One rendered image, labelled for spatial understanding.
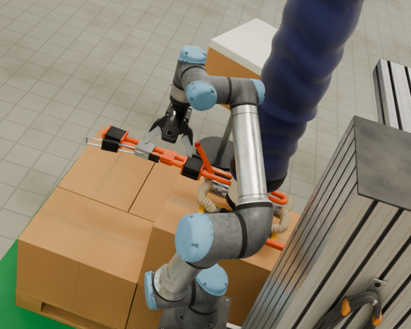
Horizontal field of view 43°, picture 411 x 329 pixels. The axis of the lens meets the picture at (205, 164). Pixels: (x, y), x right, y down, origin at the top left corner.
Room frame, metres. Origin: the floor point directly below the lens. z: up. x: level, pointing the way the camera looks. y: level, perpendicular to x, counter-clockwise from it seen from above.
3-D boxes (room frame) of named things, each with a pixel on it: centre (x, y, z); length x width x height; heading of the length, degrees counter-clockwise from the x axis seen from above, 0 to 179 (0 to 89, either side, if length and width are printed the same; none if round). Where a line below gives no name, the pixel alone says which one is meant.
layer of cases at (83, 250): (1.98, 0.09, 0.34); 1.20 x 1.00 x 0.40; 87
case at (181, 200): (1.67, -0.18, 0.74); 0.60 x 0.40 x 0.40; 86
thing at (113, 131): (1.70, 0.39, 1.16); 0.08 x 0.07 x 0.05; 86
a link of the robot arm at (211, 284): (1.07, -0.12, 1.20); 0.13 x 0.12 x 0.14; 117
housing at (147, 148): (1.68, 0.26, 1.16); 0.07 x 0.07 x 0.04; 86
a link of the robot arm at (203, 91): (1.21, 0.06, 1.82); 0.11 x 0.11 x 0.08; 27
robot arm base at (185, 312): (1.08, -0.13, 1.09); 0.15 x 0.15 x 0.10
